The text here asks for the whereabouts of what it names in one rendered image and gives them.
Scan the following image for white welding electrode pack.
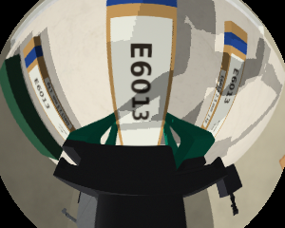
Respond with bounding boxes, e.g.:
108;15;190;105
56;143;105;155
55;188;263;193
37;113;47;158
106;0;177;145
23;36;76;140

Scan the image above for cream welding electrode pack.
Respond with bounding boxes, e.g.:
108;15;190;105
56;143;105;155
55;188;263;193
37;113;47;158
201;21;247;137

